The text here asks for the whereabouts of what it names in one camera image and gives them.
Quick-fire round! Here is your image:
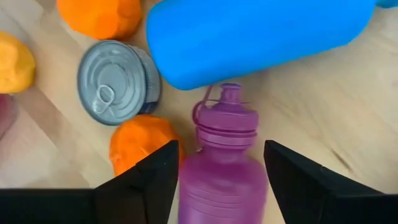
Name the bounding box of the red-orange wrinkled toy fruit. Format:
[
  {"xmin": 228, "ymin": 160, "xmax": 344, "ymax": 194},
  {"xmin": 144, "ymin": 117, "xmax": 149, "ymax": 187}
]
[{"xmin": 108, "ymin": 114, "xmax": 185, "ymax": 177}]

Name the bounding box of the pink plastic water bottle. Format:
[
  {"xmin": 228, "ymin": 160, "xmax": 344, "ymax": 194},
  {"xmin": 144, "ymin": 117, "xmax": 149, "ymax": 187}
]
[{"xmin": 0, "ymin": 93, "xmax": 19, "ymax": 139}]

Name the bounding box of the yellow-orange toy fruit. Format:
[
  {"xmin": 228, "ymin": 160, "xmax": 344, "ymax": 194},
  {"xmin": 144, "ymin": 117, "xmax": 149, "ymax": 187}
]
[{"xmin": 0, "ymin": 30, "xmax": 37, "ymax": 94}]

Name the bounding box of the orange toy fruit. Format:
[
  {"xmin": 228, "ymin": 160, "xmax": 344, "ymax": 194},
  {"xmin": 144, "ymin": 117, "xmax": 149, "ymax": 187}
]
[{"xmin": 56, "ymin": 0, "xmax": 144, "ymax": 40}]

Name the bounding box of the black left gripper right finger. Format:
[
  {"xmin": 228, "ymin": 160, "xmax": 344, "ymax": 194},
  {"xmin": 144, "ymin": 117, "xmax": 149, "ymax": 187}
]
[{"xmin": 263, "ymin": 139, "xmax": 398, "ymax": 224}]

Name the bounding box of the small silver-lid blue can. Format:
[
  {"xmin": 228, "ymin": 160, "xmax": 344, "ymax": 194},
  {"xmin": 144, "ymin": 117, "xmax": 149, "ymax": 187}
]
[{"xmin": 76, "ymin": 39, "xmax": 162, "ymax": 126}]

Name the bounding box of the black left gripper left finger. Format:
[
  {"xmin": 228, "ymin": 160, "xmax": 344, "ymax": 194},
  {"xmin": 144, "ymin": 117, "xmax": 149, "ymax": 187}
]
[{"xmin": 93, "ymin": 139, "xmax": 180, "ymax": 224}]

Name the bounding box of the blue plastic water bottle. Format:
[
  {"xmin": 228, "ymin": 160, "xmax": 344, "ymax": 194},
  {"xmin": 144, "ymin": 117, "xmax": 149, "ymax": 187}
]
[{"xmin": 146, "ymin": 0, "xmax": 398, "ymax": 91}]

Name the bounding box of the purple plastic water bottle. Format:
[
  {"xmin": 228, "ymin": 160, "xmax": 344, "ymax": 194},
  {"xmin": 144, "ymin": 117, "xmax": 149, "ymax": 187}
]
[{"xmin": 178, "ymin": 82, "xmax": 270, "ymax": 224}]

